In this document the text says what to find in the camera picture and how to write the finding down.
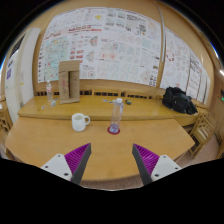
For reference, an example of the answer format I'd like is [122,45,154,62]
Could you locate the clear plastic water bottle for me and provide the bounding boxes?
[109,98,124,134]

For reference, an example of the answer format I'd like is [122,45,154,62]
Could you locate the white ceramic mug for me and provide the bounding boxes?
[72,113,90,132]

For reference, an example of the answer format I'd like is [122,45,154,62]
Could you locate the white standing air conditioner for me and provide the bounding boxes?
[5,27,41,123]

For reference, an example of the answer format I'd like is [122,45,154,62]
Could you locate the paper poster wall right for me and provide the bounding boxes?
[160,29,210,104]

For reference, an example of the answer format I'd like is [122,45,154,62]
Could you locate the small dark object on bench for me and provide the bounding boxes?
[126,100,132,105]

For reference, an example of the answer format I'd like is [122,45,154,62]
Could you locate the gripper purple and grey right finger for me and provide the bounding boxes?
[132,144,181,185]

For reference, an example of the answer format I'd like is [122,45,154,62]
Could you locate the brown cardboard box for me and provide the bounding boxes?
[58,60,80,104]

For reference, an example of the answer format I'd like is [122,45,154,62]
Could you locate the wooden chair right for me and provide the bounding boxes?
[189,113,224,159]

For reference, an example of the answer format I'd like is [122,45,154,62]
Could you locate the small bottle with red label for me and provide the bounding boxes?
[46,80,53,101]

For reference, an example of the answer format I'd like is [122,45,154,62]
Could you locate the small items on bench centre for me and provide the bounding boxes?
[101,99,114,104]

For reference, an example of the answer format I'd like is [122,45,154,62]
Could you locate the round red coaster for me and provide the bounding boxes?
[107,127,120,135]

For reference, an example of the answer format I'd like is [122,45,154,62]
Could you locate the gripper purple and grey left finger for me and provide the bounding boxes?
[42,143,91,185]

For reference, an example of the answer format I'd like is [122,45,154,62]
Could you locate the large paper poster wall left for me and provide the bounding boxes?
[38,7,161,86]

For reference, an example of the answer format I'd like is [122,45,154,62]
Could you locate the black backpack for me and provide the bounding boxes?
[162,87,197,115]

